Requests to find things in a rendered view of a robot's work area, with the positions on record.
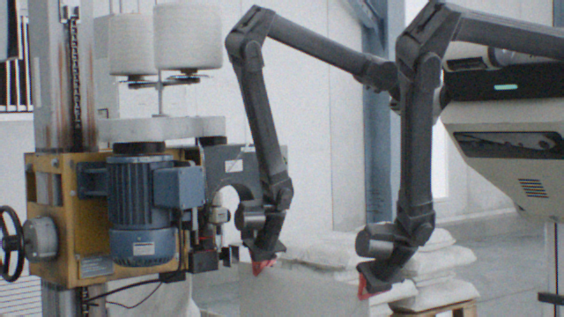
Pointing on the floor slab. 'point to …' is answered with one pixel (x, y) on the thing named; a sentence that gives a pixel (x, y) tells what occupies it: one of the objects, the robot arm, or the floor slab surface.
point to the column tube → (62, 122)
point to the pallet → (443, 310)
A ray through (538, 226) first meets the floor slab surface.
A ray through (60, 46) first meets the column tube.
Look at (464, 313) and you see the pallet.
